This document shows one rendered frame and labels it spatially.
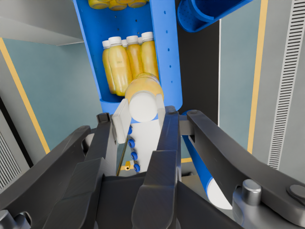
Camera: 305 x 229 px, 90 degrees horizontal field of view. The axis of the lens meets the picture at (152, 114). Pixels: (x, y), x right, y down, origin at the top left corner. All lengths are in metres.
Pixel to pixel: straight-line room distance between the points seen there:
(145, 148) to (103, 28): 0.58
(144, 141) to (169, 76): 0.46
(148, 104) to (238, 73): 1.71
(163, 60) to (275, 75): 1.77
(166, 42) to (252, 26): 1.54
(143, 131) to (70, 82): 1.23
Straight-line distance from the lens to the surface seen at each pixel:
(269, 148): 2.45
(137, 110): 0.20
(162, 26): 0.43
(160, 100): 0.17
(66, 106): 1.94
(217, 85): 1.64
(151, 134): 0.79
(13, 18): 1.01
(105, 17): 0.67
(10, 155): 2.26
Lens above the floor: 1.63
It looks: 70 degrees down
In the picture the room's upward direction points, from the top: 177 degrees clockwise
